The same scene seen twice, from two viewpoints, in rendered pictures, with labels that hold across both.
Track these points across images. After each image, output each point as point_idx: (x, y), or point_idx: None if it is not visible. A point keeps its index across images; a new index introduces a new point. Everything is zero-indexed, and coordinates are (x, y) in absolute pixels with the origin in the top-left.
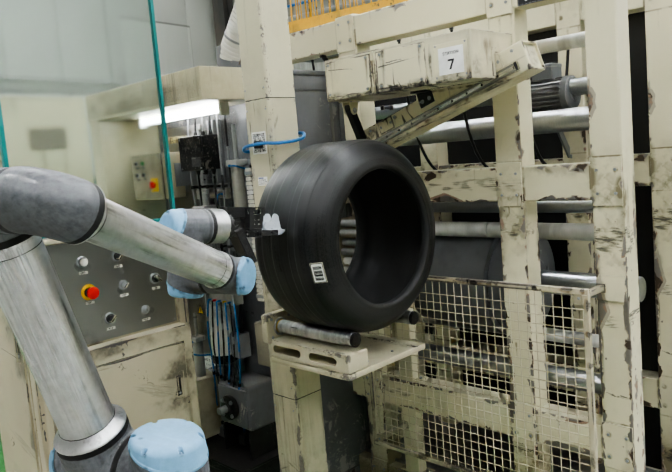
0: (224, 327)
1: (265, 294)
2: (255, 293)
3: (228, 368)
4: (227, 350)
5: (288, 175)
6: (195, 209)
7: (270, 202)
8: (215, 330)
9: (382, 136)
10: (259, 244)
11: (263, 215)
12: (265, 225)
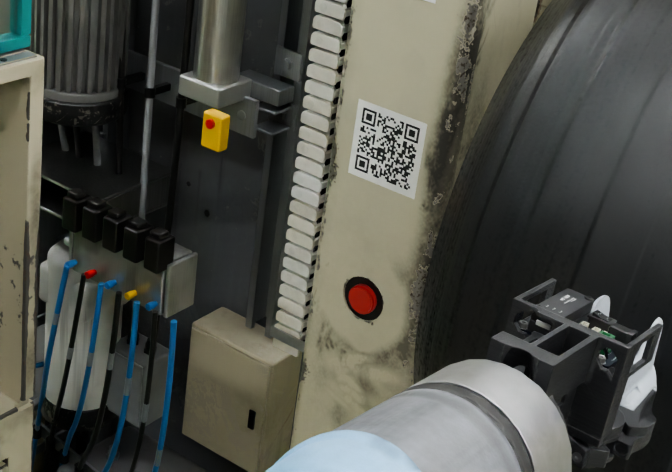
0: (98, 333)
1: (316, 347)
2: (194, 221)
3: (105, 466)
4: (97, 395)
5: (667, 87)
6: (443, 429)
7: (568, 194)
8: (68, 339)
9: None
10: (474, 345)
11: (648, 361)
12: (626, 386)
